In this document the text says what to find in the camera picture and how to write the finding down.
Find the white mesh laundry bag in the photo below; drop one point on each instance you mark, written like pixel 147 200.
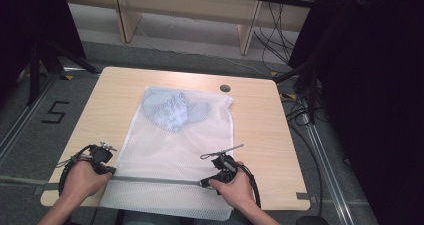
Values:
pixel 173 165

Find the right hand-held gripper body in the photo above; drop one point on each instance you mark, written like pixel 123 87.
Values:
pixel 225 168

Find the person's legs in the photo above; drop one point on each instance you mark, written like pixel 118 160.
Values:
pixel 150 220

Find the black curtain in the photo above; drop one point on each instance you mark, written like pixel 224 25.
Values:
pixel 33 18
pixel 373 85

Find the grey patterned garment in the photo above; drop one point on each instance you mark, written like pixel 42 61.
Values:
pixel 173 110

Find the black tripod stand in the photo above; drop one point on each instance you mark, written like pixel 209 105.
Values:
pixel 310 85
pixel 35 71

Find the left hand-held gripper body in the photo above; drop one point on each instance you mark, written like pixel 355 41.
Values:
pixel 101 156

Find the person's left hand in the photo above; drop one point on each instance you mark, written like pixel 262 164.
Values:
pixel 80 181

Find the metal floor rail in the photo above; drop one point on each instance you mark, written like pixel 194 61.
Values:
pixel 328 171
pixel 23 121

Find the person's right hand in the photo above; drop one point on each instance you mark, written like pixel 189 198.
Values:
pixel 236 190

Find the light wooden desk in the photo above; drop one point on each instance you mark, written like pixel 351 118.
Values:
pixel 186 5

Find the black round stool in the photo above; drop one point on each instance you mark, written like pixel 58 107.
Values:
pixel 311 221

